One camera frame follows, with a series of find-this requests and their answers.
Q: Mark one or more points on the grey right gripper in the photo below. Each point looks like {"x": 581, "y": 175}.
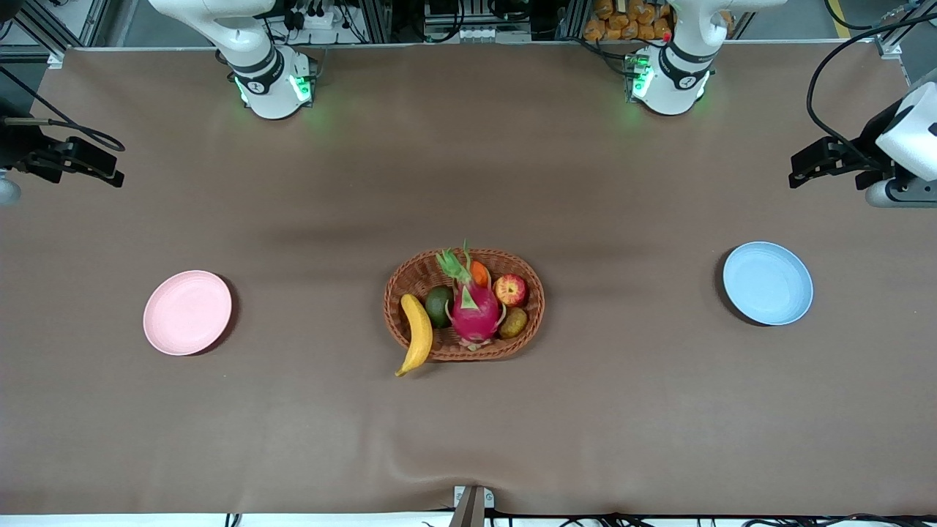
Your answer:
{"x": 16, "y": 150}

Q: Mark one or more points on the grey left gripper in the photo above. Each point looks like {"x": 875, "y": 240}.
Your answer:
{"x": 870, "y": 141}

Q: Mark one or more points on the red yellow apple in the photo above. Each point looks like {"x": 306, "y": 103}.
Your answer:
{"x": 511, "y": 290}

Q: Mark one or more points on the yellow banana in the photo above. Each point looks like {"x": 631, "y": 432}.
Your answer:
{"x": 419, "y": 333}

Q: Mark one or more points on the blue round plate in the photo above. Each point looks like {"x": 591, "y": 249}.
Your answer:
{"x": 767, "y": 284}

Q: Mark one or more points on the pink round plate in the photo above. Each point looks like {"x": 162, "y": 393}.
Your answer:
{"x": 187, "y": 313}

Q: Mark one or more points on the bag of orange snacks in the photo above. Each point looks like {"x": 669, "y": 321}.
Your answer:
{"x": 629, "y": 20}

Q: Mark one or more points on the white power strip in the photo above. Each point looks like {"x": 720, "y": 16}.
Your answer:
{"x": 315, "y": 18}

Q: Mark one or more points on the brown table mat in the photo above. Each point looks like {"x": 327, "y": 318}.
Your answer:
{"x": 293, "y": 424}

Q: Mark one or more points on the brown kiwi fruit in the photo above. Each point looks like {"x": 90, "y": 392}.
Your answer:
{"x": 513, "y": 323}

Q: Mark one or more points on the orange carrot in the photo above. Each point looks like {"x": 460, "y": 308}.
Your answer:
{"x": 480, "y": 274}

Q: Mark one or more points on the dark green avocado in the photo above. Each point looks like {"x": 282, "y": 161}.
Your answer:
{"x": 438, "y": 307}

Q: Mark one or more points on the pink dragon fruit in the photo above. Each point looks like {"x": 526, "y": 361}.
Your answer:
{"x": 474, "y": 311}

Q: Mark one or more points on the brown wicker basket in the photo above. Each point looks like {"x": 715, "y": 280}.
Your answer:
{"x": 450, "y": 345}

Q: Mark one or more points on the aluminium frame profile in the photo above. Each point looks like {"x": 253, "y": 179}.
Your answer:
{"x": 897, "y": 40}
{"x": 44, "y": 33}

